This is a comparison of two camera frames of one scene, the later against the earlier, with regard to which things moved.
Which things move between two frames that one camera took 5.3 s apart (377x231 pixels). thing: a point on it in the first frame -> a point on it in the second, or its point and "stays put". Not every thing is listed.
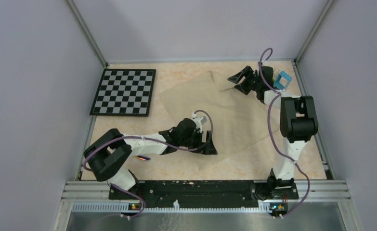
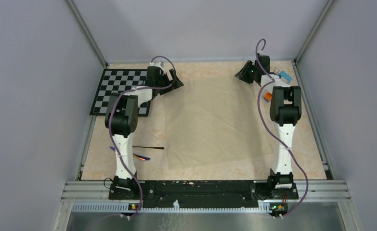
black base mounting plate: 271,194 stays put
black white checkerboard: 124,92 stays put
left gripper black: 210,149 -> 176,84
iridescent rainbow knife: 141,157 stays put
